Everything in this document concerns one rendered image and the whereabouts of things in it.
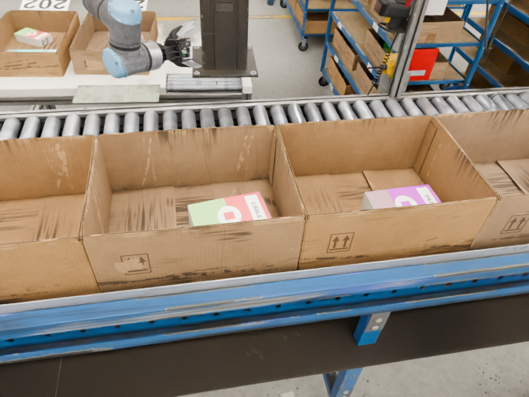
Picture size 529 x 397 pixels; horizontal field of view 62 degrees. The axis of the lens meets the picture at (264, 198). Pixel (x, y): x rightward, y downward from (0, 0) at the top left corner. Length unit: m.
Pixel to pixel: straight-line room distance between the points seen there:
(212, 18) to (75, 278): 1.15
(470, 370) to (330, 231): 1.26
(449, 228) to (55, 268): 0.76
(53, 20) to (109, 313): 1.59
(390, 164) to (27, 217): 0.89
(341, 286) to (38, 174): 0.70
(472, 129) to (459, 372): 1.05
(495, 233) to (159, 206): 0.74
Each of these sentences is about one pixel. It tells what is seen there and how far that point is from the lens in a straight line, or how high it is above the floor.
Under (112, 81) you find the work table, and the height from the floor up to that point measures 0.75.
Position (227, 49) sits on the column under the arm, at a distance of 1.79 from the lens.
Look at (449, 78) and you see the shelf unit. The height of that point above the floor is 0.54.
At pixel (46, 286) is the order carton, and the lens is 0.91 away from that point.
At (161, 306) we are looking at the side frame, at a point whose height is 0.91.
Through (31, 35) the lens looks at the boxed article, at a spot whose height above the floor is 0.79.
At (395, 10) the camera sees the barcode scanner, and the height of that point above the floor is 1.07.
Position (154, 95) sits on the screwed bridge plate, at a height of 0.75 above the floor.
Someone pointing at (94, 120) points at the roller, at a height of 0.75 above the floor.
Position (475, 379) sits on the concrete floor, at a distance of 1.99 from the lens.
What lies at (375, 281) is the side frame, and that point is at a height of 0.91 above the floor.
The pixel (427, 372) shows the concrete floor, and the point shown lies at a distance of 1.92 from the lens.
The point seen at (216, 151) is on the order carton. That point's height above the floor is 0.98.
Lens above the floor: 1.62
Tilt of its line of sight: 44 degrees down
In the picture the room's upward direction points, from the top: 4 degrees clockwise
